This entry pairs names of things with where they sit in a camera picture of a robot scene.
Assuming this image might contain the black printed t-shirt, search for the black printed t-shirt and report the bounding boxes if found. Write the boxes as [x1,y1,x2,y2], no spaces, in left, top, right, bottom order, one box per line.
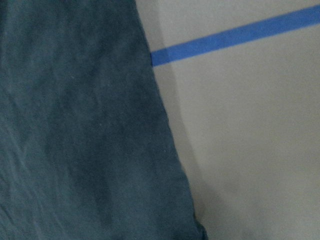
[0,0,207,240]

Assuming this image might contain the blue tape grid lines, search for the blue tape grid lines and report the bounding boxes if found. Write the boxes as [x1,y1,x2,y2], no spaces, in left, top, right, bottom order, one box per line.
[151,4,320,67]

